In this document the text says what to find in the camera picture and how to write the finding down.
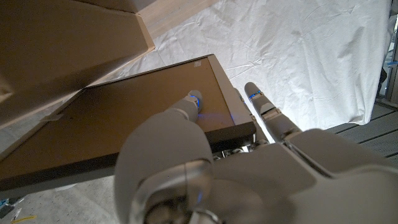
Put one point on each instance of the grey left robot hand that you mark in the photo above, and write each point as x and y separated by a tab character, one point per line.
264	186

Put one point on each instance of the small framed whiteboard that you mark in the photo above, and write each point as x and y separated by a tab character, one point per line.
109	118

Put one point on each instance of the white cloth backdrop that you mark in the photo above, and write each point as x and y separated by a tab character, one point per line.
295	56

